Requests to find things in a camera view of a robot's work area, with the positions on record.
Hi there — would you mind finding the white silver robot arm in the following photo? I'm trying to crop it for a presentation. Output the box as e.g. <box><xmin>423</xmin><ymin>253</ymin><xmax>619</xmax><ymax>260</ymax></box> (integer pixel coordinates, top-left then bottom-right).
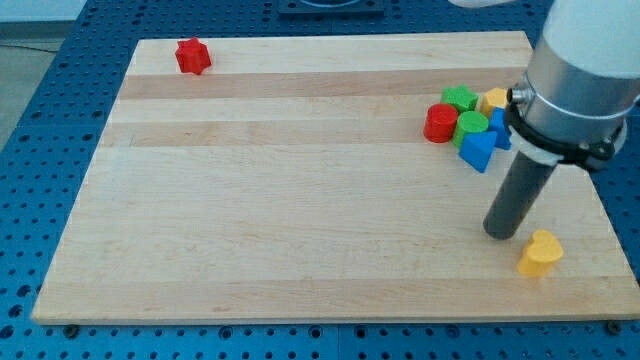
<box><xmin>505</xmin><ymin>0</ymin><xmax>639</xmax><ymax>171</ymax></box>

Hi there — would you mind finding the blue triangle block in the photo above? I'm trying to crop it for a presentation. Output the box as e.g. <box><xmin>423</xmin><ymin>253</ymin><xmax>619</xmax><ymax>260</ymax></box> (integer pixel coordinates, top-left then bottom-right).
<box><xmin>459</xmin><ymin>131</ymin><xmax>497</xmax><ymax>173</ymax></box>

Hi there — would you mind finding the wooden board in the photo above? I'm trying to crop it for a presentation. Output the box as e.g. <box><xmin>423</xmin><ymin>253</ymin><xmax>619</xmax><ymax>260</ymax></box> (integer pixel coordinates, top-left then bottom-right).
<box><xmin>32</xmin><ymin>32</ymin><xmax>639</xmax><ymax>325</ymax></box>

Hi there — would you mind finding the red cylinder block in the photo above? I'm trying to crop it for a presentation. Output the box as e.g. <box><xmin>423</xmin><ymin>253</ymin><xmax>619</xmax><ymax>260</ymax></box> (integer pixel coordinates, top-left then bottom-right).
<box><xmin>423</xmin><ymin>103</ymin><xmax>458</xmax><ymax>143</ymax></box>

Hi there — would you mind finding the green cylinder block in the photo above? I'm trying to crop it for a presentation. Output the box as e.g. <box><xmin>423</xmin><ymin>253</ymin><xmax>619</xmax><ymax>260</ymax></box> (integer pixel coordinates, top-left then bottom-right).
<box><xmin>452</xmin><ymin>111</ymin><xmax>489</xmax><ymax>148</ymax></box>

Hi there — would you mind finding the green star block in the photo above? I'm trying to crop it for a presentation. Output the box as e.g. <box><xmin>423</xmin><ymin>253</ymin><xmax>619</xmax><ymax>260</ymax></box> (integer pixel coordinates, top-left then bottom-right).
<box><xmin>440</xmin><ymin>84</ymin><xmax>479</xmax><ymax>113</ymax></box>

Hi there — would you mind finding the red star block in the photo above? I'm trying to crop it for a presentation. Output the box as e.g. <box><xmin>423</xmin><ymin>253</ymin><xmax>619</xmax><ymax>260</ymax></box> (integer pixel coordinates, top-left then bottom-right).
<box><xmin>175</xmin><ymin>37</ymin><xmax>212</xmax><ymax>75</ymax></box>

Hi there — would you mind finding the blue cube block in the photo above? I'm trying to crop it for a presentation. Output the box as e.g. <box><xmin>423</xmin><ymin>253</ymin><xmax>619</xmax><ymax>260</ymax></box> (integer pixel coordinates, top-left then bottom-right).
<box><xmin>488</xmin><ymin>107</ymin><xmax>511</xmax><ymax>150</ymax></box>

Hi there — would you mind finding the yellow pentagon block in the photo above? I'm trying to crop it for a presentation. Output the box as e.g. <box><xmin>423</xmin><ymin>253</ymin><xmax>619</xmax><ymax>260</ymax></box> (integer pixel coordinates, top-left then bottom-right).
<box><xmin>479</xmin><ymin>88</ymin><xmax>507</xmax><ymax>118</ymax></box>

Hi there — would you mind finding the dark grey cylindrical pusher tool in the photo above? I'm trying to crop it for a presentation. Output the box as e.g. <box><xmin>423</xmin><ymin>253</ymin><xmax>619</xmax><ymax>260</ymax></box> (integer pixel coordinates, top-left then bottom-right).
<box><xmin>483</xmin><ymin>152</ymin><xmax>555</xmax><ymax>240</ymax></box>

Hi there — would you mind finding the yellow heart block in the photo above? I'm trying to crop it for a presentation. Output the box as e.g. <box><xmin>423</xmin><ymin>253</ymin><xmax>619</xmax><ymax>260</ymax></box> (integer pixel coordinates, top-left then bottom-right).
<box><xmin>516</xmin><ymin>229</ymin><xmax>564</xmax><ymax>278</ymax></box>

